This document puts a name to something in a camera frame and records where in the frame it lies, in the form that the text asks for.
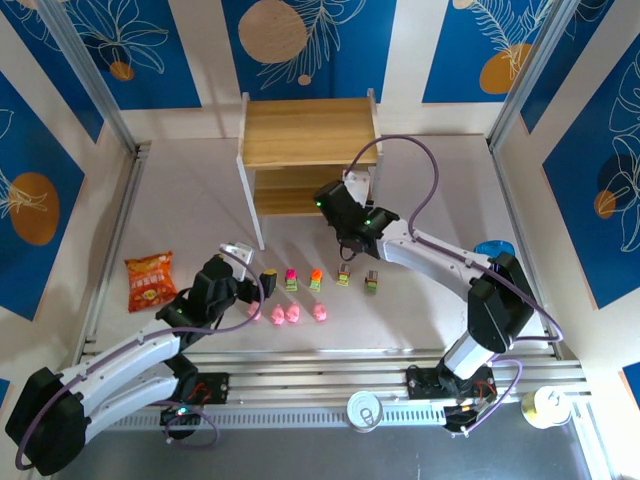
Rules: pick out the aluminium side rail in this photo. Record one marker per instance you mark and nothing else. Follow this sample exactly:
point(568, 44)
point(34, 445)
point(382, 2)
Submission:
point(520, 225)
point(117, 240)

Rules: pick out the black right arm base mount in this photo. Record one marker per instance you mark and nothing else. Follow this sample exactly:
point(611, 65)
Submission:
point(425, 385)

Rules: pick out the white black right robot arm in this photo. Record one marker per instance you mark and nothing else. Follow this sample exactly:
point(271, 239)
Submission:
point(430, 260)

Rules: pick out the yellow white tape roll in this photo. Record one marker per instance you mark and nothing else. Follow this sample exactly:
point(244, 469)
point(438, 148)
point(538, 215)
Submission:
point(545, 407)

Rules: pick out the green truck toy pink top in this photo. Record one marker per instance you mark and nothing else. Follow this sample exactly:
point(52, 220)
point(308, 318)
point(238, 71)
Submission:
point(291, 282)

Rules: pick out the orange snack bag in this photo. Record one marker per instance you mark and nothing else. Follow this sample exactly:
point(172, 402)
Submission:
point(150, 285)

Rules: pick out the silver tin can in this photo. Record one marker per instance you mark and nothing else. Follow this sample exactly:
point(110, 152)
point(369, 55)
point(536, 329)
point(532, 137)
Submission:
point(365, 410)

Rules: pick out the pink plastic pig toy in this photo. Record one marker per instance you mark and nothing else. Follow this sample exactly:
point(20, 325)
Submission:
point(276, 315)
point(320, 313)
point(292, 314)
point(255, 312)

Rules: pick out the aluminium upright post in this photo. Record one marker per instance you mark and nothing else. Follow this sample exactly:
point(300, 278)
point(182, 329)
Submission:
point(530, 70)
point(95, 85)

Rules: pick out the green truck toy orange top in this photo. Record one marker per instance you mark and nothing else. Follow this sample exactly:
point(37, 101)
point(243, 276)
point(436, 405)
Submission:
point(315, 282)

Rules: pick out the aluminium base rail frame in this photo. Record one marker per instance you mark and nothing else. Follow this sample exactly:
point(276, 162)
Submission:
point(310, 370)

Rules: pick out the wooden two-tier shelf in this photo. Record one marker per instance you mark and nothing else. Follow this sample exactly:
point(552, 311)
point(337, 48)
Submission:
point(300, 130)

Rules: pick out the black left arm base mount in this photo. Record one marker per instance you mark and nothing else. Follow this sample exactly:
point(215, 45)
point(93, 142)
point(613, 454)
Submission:
point(212, 387)

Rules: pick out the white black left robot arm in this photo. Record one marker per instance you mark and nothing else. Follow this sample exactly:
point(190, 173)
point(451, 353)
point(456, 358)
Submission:
point(125, 350)

